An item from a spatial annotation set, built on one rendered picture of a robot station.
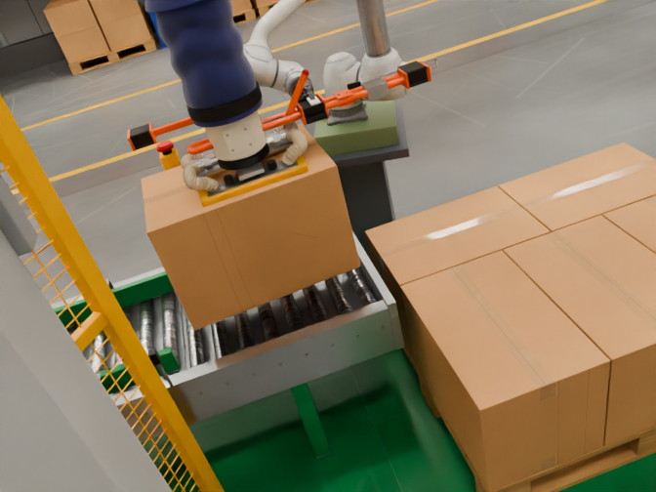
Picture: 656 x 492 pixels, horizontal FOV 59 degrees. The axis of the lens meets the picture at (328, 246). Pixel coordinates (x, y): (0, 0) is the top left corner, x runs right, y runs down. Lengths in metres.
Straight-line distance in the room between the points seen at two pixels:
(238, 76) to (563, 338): 1.20
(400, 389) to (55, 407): 1.74
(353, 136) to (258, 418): 1.25
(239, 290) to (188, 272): 0.18
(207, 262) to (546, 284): 1.09
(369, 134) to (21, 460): 1.91
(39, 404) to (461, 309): 1.37
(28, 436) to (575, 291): 1.59
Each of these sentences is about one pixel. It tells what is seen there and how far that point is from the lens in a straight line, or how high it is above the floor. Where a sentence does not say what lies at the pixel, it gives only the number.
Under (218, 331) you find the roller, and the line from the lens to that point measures 2.11.
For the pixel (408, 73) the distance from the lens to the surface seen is 1.91.
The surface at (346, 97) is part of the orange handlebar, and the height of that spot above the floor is 1.21.
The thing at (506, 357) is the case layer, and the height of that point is 0.54.
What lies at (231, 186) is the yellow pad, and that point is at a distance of 1.78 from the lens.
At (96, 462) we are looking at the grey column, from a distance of 1.00.
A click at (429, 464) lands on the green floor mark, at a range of 2.23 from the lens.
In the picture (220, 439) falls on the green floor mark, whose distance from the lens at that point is 2.52.
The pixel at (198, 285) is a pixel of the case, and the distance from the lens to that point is 1.87.
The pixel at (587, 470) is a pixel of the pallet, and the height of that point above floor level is 0.02.
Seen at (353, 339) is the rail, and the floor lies 0.52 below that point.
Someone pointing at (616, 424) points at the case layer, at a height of 0.24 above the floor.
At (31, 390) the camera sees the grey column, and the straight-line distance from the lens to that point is 0.89.
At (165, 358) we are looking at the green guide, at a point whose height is 0.62.
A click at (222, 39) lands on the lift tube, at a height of 1.49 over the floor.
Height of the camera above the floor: 1.86
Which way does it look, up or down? 34 degrees down
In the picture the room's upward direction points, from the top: 15 degrees counter-clockwise
